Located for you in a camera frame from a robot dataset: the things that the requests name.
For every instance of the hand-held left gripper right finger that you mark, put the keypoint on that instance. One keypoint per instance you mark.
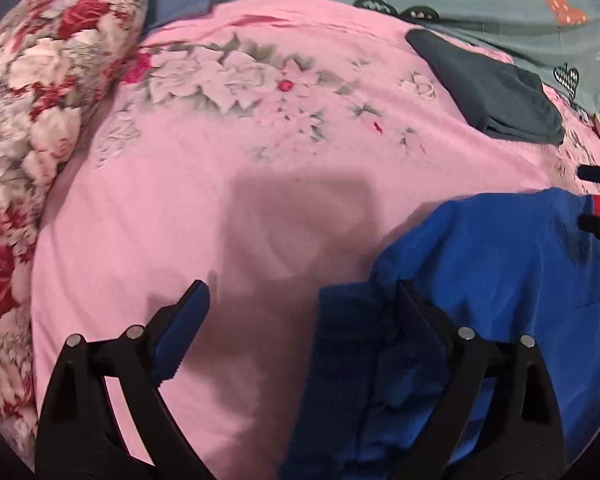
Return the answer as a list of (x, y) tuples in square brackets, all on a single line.
[(422, 322)]

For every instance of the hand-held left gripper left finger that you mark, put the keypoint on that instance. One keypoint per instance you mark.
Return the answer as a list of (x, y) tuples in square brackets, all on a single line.
[(182, 332)]

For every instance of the blue pants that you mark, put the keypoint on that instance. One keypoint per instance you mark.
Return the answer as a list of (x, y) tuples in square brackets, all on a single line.
[(485, 270)]

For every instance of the folded dark grey garment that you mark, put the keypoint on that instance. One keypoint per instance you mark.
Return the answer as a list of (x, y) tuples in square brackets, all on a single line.
[(495, 97)]

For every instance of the pink floral bed sheet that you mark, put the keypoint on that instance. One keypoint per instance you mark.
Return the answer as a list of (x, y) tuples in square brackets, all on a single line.
[(220, 170)]

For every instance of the red floral pillow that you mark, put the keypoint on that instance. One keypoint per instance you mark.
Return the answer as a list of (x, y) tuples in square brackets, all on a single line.
[(40, 110)]

